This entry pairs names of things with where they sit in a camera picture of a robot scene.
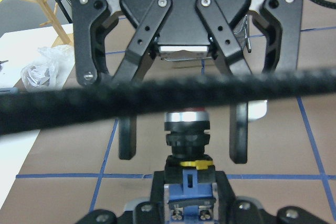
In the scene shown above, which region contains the opposite left gripper finger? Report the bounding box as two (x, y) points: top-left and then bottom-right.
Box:
(72, 0), (172, 160)
(194, 0), (304, 164)

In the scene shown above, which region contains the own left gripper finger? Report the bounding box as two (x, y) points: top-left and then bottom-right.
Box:
(215, 171), (326, 223)
(77, 171), (165, 224)

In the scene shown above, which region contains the red push button switch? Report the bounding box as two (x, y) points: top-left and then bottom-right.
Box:
(163, 108), (217, 223)

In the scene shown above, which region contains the wooden peg rack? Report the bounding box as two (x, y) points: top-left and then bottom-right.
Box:
(21, 0), (74, 46)

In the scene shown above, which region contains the crumpled plastic bag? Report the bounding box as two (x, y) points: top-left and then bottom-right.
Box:
(20, 45), (75, 92)

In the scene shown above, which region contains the black braided cable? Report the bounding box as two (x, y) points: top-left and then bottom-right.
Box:
(0, 68), (336, 135)

